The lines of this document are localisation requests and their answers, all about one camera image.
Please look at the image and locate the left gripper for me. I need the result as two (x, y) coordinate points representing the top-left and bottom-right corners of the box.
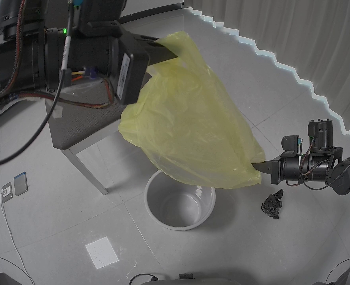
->
(46, 30), (180, 105)

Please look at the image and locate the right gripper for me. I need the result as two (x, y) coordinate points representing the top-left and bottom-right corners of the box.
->
(271, 156), (302, 185)

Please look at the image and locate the black plastic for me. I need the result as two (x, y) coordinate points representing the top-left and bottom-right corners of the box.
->
(261, 189), (284, 220)

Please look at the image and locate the yellow plastic bag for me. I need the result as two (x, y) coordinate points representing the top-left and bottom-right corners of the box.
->
(118, 31), (266, 189)

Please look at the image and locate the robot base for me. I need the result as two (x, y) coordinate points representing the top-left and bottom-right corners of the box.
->
(139, 273), (233, 285)

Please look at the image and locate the white trash bin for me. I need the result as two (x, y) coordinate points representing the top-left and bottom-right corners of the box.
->
(144, 169), (216, 231)

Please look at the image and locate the grey white chair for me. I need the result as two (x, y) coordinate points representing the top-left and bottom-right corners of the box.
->
(44, 0), (161, 195)

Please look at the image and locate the white curtain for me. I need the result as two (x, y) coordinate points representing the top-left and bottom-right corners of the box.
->
(183, 0), (350, 148)

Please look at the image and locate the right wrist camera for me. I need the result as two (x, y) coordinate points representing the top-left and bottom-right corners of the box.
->
(281, 134), (302, 157)

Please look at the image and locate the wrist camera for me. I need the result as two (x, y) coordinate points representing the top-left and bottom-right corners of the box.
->
(281, 134), (302, 157)
(68, 0), (127, 38)

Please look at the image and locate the black cable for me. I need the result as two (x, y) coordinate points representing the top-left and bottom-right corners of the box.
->
(0, 0), (74, 168)
(129, 273), (159, 285)
(286, 179), (337, 191)
(325, 257), (350, 285)

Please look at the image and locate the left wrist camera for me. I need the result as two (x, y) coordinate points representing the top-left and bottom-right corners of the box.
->
(68, 0), (127, 38)

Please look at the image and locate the white cable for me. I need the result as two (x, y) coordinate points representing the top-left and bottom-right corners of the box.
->
(0, 189), (34, 284)

